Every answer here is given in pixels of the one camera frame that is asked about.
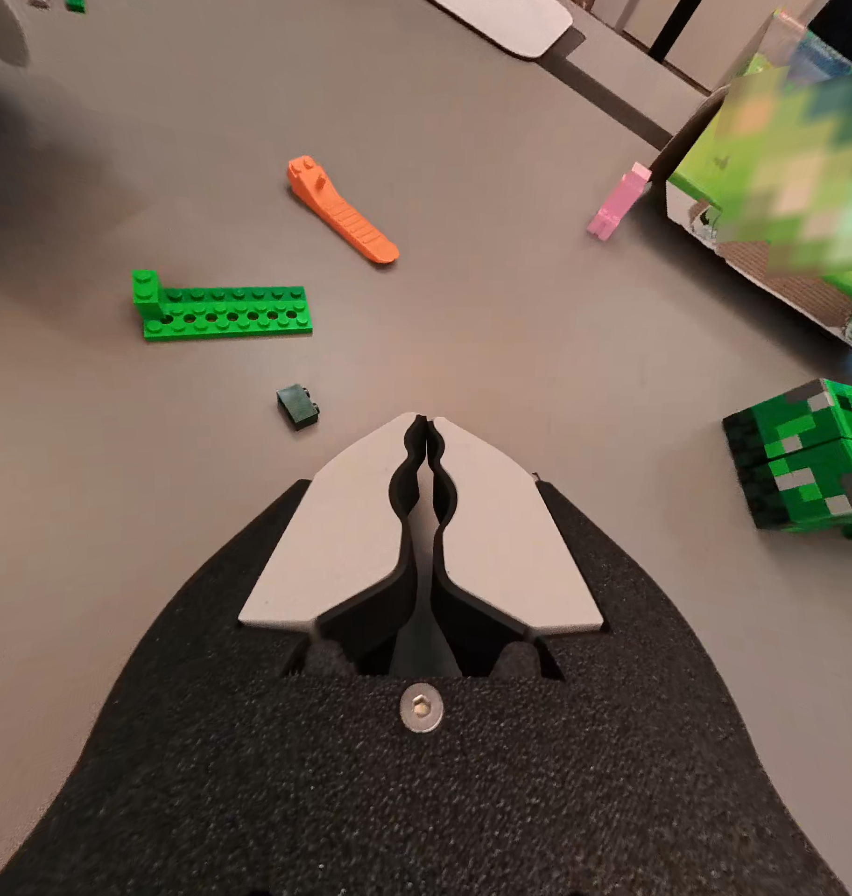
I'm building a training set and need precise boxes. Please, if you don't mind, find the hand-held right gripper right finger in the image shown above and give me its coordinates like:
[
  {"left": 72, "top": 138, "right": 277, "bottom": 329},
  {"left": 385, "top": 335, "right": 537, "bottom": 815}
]
[{"left": 426, "top": 416, "right": 606, "bottom": 679}]

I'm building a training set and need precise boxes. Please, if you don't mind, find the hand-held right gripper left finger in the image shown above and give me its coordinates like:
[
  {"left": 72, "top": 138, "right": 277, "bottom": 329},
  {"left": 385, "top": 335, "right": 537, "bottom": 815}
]
[{"left": 237, "top": 412, "right": 428, "bottom": 676}]

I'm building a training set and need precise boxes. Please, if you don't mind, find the green lego plate assembly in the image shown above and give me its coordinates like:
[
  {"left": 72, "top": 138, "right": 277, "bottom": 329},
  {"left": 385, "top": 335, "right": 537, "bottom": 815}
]
[{"left": 131, "top": 269, "right": 308, "bottom": 324}]

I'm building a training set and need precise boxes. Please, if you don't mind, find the dark green lego piece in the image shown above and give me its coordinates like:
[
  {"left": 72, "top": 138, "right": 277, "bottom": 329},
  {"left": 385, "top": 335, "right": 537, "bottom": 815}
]
[{"left": 276, "top": 383, "right": 322, "bottom": 432}]

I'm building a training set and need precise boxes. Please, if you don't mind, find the green lego creeper figure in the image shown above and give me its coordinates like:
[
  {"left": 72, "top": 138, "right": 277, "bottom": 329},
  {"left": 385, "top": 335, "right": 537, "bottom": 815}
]
[{"left": 721, "top": 377, "right": 852, "bottom": 543}]

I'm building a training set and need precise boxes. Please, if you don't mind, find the orange lego brick separator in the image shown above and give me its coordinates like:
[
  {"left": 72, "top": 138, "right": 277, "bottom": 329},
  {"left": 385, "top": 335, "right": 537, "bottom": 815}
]
[{"left": 286, "top": 154, "right": 401, "bottom": 267}]

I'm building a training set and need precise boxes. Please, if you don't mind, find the pink lego pig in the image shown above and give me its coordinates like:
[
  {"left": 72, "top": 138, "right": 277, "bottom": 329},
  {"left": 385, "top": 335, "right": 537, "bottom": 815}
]
[{"left": 584, "top": 161, "right": 654, "bottom": 243}]

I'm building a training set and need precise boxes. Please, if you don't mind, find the green lego box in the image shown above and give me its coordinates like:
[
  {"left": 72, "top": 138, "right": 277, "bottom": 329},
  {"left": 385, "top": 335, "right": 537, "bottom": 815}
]
[{"left": 666, "top": 8, "right": 852, "bottom": 349}]

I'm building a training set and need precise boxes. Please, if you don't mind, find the white book stand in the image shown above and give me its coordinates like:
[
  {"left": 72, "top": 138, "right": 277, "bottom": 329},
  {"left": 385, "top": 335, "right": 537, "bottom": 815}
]
[{"left": 431, "top": 0, "right": 575, "bottom": 61}]

